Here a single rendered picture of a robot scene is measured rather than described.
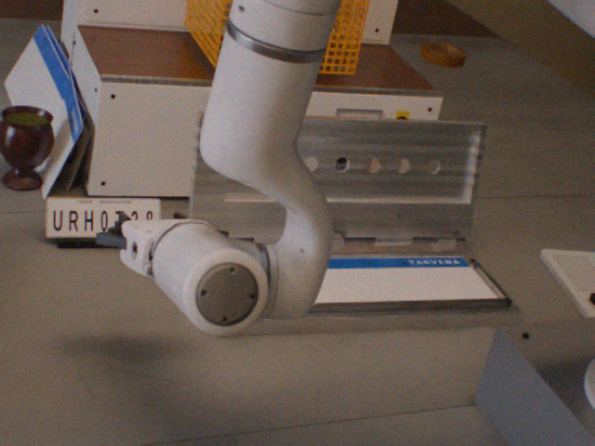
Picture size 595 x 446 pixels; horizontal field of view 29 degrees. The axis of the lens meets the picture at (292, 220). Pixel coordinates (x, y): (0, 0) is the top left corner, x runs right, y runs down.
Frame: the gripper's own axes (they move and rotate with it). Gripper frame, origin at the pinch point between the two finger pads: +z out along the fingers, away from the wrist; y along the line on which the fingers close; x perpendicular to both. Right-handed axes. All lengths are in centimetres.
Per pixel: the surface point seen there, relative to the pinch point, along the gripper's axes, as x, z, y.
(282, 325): -13.7, 3.1, 18.3
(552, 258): -10, 20, 69
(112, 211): -2.9, 25.6, 0.3
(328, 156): 6.0, 19.5, 29.8
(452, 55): 18, 104, 93
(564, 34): 22, 213, 192
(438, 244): -7, 20, 49
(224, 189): 1.4, 18.6, 14.4
